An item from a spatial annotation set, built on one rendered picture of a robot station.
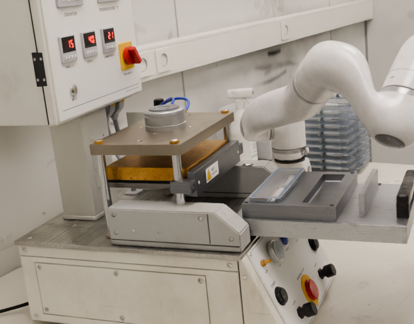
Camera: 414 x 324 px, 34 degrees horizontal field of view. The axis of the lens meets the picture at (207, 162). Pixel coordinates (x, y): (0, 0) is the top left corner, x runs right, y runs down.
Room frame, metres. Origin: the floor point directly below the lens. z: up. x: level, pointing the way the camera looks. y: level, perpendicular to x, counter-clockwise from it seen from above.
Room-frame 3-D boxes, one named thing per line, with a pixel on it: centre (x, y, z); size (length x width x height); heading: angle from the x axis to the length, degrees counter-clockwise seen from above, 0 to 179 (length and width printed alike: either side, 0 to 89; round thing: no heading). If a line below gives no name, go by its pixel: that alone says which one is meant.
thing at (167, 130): (1.30, 0.09, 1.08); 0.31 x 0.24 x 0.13; 157
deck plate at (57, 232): (1.28, 0.10, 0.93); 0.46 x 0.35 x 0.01; 67
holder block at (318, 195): (1.17, -0.17, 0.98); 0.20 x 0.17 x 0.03; 157
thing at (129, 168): (1.28, 0.07, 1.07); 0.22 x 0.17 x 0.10; 157
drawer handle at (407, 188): (1.09, -0.34, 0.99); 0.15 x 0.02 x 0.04; 157
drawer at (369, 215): (1.15, -0.21, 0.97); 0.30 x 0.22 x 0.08; 67
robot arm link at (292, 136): (1.59, -0.20, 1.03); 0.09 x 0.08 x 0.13; 98
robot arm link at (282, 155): (1.59, -0.20, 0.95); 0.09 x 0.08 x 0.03; 64
